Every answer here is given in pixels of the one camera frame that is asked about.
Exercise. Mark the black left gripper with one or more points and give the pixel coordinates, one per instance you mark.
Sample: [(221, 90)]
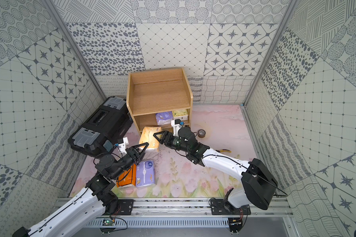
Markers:
[(130, 155)]

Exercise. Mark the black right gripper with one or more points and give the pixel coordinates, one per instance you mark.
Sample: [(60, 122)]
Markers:
[(163, 138)]

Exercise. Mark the yellow-orange tissue pack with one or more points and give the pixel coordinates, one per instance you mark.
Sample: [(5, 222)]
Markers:
[(147, 136)]

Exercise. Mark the small purple tissue pack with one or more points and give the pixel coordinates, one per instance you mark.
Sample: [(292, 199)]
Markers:
[(164, 118)]

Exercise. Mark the orange tissue pack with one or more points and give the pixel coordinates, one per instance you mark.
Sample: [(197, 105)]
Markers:
[(128, 178)]

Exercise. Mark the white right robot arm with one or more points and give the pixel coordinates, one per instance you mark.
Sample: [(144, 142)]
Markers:
[(258, 184)]

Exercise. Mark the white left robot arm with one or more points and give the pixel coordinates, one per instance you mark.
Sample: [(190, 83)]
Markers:
[(95, 200)]

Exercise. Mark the green tissue pack middle shelf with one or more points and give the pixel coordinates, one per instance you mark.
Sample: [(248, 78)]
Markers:
[(181, 114)]

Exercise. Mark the wooden three-tier shelf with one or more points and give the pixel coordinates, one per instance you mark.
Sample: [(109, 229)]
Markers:
[(157, 91)]

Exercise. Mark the grey tape roll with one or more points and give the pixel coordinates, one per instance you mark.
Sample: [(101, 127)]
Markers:
[(201, 133)]

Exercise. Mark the black plastic toolbox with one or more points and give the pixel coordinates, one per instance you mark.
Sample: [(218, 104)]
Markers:
[(101, 131)]

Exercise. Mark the green circuit board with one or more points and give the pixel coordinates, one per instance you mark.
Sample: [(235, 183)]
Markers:
[(107, 222)]

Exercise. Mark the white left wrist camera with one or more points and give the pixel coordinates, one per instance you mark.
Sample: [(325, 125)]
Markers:
[(122, 145)]

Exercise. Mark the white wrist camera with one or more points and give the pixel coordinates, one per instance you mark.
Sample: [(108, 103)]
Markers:
[(122, 145), (176, 124)]

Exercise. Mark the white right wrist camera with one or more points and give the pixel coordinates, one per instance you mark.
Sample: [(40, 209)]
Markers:
[(176, 124)]

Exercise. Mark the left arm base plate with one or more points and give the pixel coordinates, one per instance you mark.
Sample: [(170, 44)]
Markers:
[(120, 207)]

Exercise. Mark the yellow-handled pliers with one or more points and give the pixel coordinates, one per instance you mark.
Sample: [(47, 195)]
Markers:
[(223, 151)]

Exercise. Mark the aluminium mounting rail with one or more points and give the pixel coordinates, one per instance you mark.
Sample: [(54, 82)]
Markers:
[(195, 207)]

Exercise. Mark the white slotted cable duct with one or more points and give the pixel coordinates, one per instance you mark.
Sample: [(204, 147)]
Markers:
[(139, 222)]

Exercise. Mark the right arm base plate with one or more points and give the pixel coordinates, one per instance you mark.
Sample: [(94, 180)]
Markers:
[(222, 207)]

